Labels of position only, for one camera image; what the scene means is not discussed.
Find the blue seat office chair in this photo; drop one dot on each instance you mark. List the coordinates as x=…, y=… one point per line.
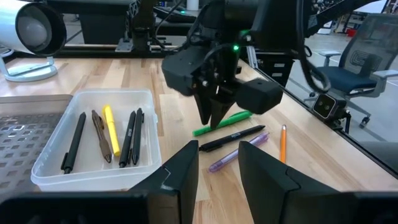
x=351, y=77

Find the brown pen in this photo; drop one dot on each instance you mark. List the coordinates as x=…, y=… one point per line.
x=101, y=133

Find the small table-level camera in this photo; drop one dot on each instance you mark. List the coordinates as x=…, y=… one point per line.
x=325, y=105

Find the purple transparent pen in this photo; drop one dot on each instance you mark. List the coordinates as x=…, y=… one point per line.
x=224, y=158

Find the white spotlight lamp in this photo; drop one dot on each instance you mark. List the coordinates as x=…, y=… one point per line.
x=9, y=31

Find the black controller box with labels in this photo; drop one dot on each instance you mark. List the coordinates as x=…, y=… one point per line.
x=275, y=68

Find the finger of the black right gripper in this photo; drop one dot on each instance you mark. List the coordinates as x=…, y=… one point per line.
x=220, y=109
x=205, y=105

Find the silver aluminium rail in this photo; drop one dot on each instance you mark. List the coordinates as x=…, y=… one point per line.
x=252, y=57

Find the black background table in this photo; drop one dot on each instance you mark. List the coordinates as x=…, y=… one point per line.
x=102, y=28

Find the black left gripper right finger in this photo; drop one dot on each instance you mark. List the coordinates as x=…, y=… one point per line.
x=264, y=186

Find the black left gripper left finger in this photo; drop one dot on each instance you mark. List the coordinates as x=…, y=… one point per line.
x=183, y=174

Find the black pen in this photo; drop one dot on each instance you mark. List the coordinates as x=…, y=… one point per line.
x=231, y=138
x=74, y=143
x=128, y=138
x=137, y=137

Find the clear plastic supply box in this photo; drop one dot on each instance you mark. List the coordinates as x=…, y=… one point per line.
x=90, y=177

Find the orange pencil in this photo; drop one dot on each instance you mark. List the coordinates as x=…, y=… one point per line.
x=283, y=143

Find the green pen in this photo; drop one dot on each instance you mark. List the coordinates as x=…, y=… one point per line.
x=239, y=116

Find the yellow highlighter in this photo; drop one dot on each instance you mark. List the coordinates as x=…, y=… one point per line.
x=111, y=130

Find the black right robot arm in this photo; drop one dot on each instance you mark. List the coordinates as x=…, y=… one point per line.
x=270, y=21

